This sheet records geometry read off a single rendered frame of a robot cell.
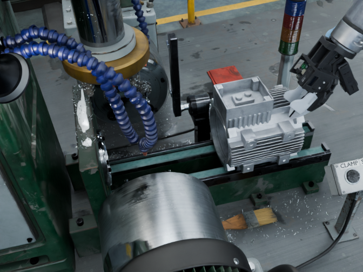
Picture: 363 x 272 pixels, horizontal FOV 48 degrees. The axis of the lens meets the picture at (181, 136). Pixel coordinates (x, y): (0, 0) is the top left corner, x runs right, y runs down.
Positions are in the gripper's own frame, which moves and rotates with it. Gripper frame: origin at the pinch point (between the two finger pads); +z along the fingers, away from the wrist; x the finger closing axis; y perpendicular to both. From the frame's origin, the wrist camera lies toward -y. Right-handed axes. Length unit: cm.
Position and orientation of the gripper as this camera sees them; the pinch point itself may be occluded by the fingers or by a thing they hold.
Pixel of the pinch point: (295, 114)
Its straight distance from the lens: 106.2
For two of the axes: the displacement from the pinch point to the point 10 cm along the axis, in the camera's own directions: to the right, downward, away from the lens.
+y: -8.6, -2.0, -4.7
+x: 2.3, 6.7, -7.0
